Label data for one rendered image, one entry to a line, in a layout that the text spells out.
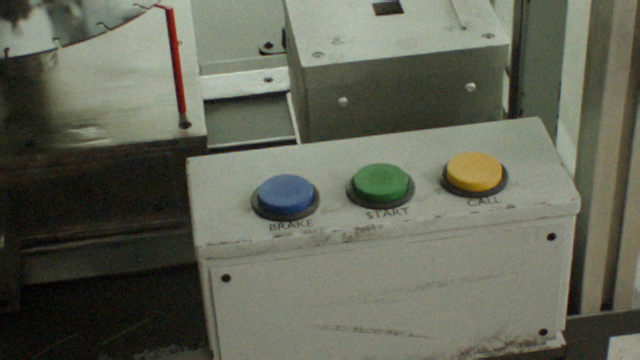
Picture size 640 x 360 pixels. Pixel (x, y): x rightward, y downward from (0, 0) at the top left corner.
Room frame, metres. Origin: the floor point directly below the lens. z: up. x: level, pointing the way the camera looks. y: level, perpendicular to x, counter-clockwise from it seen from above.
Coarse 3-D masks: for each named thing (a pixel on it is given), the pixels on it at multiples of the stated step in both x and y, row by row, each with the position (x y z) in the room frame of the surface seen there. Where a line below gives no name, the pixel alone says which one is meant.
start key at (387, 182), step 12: (372, 168) 0.75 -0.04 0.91; (384, 168) 0.75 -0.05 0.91; (396, 168) 0.75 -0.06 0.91; (360, 180) 0.74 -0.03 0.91; (372, 180) 0.74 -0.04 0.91; (384, 180) 0.73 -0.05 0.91; (396, 180) 0.73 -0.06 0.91; (360, 192) 0.72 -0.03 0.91; (372, 192) 0.72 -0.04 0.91; (384, 192) 0.72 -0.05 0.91; (396, 192) 0.72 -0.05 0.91
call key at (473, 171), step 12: (456, 156) 0.76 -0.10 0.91; (468, 156) 0.76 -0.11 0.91; (480, 156) 0.76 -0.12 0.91; (456, 168) 0.74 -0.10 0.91; (468, 168) 0.74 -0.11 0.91; (480, 168) 0.74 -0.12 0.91; (492, 168) 0.74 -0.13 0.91; (456, 180) 0.73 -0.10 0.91; (468, 180) 0.73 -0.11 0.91; (480, 180) 0.73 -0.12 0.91; (492, 180) 0.73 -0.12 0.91
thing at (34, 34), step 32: (0, 0) 0.96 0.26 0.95; (32, 0) 0.96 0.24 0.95; (64, 0) 0.96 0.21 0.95; (96, 0) 0.95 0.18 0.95; (128, 0) 0.95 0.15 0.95; (160, 0) 0.95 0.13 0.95; (0, 32) 0.91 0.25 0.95; (32, 32) 0.90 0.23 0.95; (64, 32) 0.90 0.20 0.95; (96, 32) 0.90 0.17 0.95
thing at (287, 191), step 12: (276, 180) 0.74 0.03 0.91; (288, 180) 0.74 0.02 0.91; (300, 180) 0.74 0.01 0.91; (264, 192) 0.73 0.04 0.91; (276, 192) 0.73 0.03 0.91; (288, 192) 0.73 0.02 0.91; (300, 192) 0.73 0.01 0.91; (312, 192) 0.73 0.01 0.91; (264, 204) 0.72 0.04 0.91; (276, 204) 0.71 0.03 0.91; (288, 204) 0.71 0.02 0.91; (300, 204) 0.71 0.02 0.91
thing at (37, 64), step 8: (32, 56) 1.00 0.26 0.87; (40, 56) 1.01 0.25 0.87; (48, 56) 1.01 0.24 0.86; (56, 56) 1.03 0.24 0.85; (0, 64) 1.00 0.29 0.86; (8, 64) 1.00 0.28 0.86; (16, 64) 1.00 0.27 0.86; (24, 64) 1.00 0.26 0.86; (32, 64) 1.00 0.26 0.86; (40, 64) 1.01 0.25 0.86; (48, 64) 1.01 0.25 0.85; (0, 72) 1.01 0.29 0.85; (8, 72) 1.00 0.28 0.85; (16, 72) 1.00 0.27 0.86; (24, 72) 1.00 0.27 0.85; (32, 72) 1.00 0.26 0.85; (40, 72) 1.00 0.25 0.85
